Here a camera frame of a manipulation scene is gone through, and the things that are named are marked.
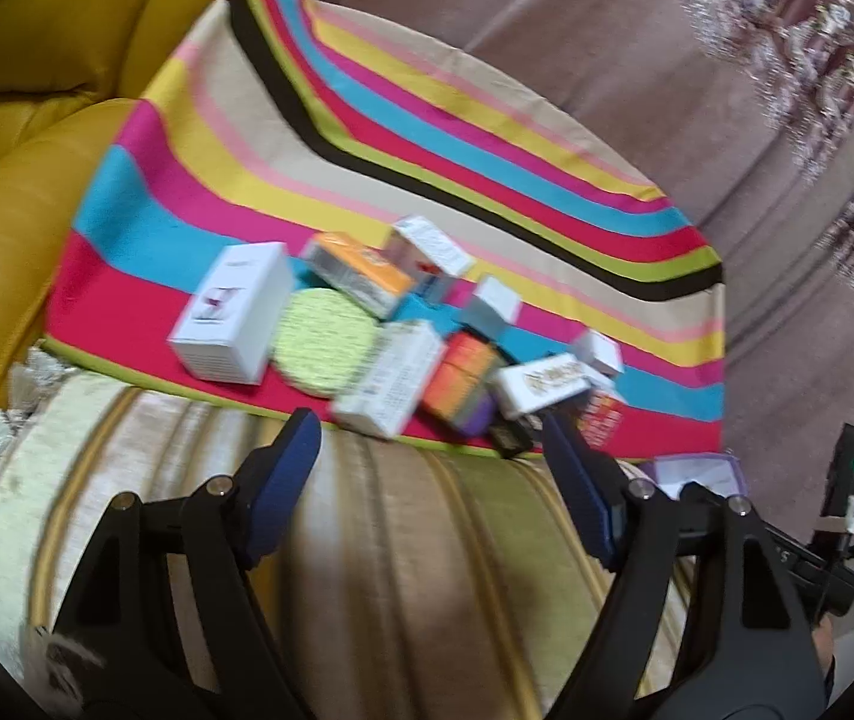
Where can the white box red print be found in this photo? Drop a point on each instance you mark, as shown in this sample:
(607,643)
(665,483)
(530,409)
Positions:
(431,247)

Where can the white box with black text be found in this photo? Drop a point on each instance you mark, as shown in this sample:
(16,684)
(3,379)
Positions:
(389,375)

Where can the multicoloured striped cloth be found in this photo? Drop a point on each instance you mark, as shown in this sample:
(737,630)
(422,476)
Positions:
(367,187)

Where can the white box gold pattern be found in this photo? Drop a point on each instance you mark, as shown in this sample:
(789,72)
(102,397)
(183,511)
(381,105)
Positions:
(539,382)

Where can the orange and purple box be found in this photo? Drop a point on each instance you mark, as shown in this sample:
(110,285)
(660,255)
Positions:
(461,382)

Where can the beige striped plush blanket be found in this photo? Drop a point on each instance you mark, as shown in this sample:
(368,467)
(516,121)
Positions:
(412,562)

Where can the large white box pink print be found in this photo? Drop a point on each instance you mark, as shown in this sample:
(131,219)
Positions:
(236,315)

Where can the red and orange packet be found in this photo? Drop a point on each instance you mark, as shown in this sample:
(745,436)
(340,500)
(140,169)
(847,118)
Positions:
(601,420)

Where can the purple-edged white cardboard box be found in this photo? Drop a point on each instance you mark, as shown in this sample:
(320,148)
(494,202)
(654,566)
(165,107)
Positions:
(697,474)

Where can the small black item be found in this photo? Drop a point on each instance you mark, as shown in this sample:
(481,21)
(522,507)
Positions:
(513,439)

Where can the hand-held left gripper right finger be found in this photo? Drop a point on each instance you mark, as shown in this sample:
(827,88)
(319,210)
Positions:
(584,487)

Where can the small white and grey box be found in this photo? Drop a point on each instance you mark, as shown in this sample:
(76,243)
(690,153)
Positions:
(491,307)

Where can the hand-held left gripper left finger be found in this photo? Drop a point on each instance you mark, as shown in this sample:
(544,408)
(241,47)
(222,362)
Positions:
(286,480)

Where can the orange and white box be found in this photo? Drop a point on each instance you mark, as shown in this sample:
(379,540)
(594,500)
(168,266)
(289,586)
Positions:
(356,270)

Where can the green round sponge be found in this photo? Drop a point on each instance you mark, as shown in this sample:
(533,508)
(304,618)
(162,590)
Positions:
(322,341)

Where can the yellow leather sofa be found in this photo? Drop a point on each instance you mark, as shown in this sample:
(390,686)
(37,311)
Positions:
(45,90)

